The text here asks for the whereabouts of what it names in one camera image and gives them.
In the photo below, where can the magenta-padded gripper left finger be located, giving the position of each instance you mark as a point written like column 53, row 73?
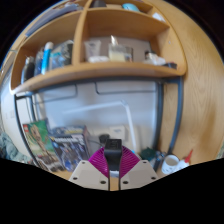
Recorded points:
column 88, row 175

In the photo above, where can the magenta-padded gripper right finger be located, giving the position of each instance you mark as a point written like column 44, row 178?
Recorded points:
column 138, row 174

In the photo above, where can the black charger block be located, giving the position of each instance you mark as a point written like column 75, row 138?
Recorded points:
column 113, row 155

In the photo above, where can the green round container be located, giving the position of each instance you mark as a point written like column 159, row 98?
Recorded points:
column 147, row 154

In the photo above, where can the black electric shaver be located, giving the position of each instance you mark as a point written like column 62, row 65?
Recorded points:
column 159, row 159

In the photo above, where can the blue robot model kit box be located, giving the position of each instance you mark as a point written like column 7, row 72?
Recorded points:
column 71, row 146

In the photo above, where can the white mug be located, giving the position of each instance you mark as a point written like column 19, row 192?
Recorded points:
column 170, row 163

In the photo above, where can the white desk lamp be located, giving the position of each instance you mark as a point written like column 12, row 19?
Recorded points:
column 128, row 116

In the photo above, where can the green tree figure toy box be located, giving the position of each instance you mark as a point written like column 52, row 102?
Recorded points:
column 38, row 140

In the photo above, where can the blue grey bedding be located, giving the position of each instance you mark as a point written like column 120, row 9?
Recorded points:
column 10, row 146

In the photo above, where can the wooden shelf unit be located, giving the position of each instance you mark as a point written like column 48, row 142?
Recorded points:
column 100, row 71

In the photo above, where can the white wall box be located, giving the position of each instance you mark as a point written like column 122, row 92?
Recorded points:
column 117, row 131

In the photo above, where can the dark grey metal frame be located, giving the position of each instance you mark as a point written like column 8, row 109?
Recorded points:
column 178, row 113

